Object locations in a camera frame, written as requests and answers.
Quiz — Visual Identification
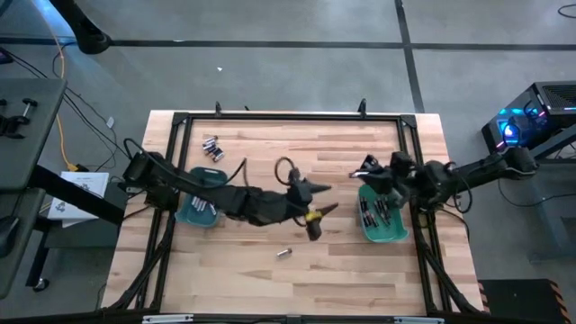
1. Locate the yellow cable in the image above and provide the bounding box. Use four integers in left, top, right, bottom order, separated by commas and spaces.
29, 0, 80, 173

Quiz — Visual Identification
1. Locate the black RGB computer tower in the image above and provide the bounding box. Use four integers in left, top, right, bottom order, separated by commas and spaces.
481, 80, 576, 158

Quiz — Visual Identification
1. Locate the grey desk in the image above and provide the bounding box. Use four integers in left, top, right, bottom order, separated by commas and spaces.
0, 187, 47, 301
0, 78, 68, 191

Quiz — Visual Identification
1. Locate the black computer mouse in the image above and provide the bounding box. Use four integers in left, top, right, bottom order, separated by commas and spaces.
0, 215, 22, 260

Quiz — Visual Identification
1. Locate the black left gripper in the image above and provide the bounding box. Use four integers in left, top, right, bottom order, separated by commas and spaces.
285, 168, 340, 243

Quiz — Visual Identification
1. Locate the black yellow hazard mat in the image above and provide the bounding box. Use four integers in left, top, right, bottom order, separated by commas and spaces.
476, 278, 570, 324

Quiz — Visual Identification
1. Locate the black desk support beam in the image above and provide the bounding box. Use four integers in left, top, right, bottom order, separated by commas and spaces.
29, 164, 127, 226

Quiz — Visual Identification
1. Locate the black curved stand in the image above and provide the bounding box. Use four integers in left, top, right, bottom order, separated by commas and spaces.
48, 0, 113, 56

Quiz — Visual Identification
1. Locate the teal plastic bin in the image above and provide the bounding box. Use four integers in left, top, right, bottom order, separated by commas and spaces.
357, 182, 410, 244
174, 166, 230, 229

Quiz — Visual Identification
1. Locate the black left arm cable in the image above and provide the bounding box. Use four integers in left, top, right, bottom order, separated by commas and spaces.
123, 137, 299, 190

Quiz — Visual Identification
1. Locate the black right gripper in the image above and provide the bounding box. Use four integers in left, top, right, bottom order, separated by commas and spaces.
348, 150, 428, 208

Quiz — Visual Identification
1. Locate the black aluminium table frame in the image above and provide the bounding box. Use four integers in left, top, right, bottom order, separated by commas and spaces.
101, 110, 486, 316

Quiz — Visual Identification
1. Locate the black desk clamp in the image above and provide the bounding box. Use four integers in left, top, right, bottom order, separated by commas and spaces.
0, 97, 40, 139

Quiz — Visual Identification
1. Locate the silver bracket plate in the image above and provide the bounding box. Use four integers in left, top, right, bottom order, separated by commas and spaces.
393, 316, 446, 324
141, 313, 194, 324

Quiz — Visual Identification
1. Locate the white paper sheet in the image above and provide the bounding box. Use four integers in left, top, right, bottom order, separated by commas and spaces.
47, 170, 111, 221

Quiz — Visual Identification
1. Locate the grey side table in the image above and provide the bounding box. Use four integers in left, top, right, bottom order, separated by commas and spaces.
497, 123, 576, 265

